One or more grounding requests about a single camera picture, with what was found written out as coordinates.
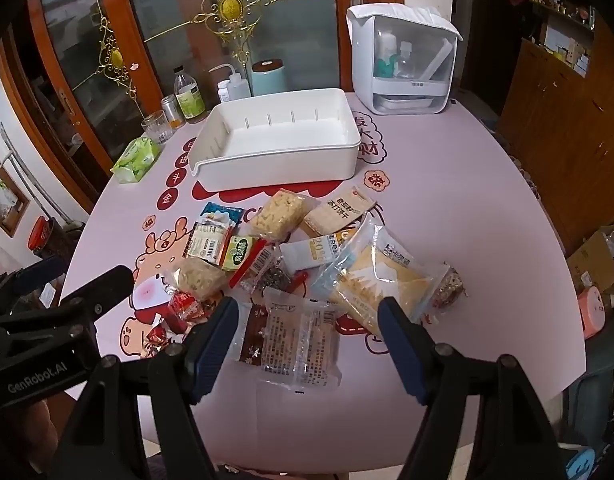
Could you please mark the clear drinking glass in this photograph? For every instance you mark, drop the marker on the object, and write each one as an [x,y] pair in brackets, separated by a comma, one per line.
[157,128]

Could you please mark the mixed nut small pack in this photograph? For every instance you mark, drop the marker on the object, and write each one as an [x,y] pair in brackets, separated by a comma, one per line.
[448,290]

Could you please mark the pink cartoon table mat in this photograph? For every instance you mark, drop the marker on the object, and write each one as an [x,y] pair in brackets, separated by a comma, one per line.
[447,191]

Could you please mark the small metal can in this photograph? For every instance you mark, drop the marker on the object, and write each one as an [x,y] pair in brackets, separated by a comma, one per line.
[172,112]

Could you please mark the light blue canister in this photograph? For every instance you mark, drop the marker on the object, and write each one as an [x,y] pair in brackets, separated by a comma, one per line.
[268,77]

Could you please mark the clear wafer snack pack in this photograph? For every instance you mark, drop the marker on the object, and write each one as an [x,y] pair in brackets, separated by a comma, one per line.
[291,340]

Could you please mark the large bread cake pack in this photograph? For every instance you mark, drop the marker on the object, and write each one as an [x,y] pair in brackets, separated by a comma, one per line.
[372,266]

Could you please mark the green label glass bottle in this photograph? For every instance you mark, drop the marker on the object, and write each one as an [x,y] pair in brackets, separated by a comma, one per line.
[188,95]

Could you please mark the red edged nut pack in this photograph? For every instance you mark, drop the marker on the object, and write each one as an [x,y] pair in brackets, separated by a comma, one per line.
[265,267]

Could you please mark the blue white snack pack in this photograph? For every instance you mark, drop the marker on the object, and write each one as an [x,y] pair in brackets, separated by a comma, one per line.
[212,231]

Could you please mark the white orange oats bar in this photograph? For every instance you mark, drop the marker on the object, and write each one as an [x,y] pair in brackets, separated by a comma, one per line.
[308,254]

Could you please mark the white dispenser box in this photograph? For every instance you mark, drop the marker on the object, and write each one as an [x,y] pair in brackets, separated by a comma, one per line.
[402,58]

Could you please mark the red candy pack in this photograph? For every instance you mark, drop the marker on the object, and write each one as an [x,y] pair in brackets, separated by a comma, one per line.
[176,319]

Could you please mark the wooden cabinet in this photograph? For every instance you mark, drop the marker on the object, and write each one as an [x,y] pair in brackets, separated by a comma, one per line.
[558,115]

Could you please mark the white plastic tray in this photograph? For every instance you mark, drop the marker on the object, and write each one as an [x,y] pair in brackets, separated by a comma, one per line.
[283,138]

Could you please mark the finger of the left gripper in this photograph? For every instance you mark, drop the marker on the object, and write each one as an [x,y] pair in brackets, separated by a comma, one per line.
[97,297]
[18,284]

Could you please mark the puffed rice snack pack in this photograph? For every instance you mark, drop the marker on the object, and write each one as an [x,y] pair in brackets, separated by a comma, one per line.
[280,215]

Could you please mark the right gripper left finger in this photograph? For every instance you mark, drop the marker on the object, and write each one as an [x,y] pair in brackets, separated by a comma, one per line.
[179,377]

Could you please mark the green tissue pack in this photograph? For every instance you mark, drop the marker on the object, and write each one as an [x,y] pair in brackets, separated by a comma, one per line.
[136,160]

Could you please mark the small green snack pack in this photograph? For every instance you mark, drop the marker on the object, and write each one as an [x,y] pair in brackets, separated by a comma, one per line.
[238,249]

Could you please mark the white squeeze bottle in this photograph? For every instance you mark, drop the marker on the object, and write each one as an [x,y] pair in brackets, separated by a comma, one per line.
[235,87]

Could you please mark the beige cracker pack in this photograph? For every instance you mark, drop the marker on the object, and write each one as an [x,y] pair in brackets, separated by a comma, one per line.
[337,212]

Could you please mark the cardboard box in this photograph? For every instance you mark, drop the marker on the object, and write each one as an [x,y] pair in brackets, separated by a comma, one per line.
[593,262]

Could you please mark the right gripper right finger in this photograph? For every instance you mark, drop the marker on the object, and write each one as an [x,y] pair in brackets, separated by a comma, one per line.
[513,436]

